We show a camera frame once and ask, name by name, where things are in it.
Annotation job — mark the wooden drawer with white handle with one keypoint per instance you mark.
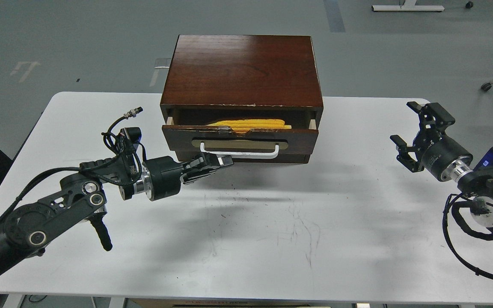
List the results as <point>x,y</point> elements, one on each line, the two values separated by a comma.
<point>295,145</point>

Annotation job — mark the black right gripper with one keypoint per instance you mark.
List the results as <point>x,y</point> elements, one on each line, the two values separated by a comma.
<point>434,150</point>

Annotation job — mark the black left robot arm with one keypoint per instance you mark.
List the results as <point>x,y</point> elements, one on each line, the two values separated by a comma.
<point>25,231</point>

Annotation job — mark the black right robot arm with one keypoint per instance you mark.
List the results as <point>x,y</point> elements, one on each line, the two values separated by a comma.
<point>472,208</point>

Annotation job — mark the dark wooden cabinet box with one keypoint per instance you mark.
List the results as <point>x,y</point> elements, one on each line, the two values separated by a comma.
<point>225,77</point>

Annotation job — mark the white table leg base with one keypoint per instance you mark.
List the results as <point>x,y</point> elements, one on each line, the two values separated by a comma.
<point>407,6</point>

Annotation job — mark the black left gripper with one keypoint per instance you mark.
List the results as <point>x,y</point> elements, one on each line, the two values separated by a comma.
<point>164,179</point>

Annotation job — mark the yellow corn cob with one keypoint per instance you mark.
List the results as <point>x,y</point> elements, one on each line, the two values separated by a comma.
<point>241,126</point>

